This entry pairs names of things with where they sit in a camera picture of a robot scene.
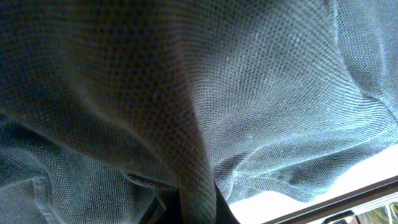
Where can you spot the black t-shirt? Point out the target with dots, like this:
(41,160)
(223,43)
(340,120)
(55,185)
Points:
(103,101)

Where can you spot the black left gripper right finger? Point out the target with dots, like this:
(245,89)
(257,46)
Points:
(223,213)

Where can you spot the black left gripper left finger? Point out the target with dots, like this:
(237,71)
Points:
(165,208)

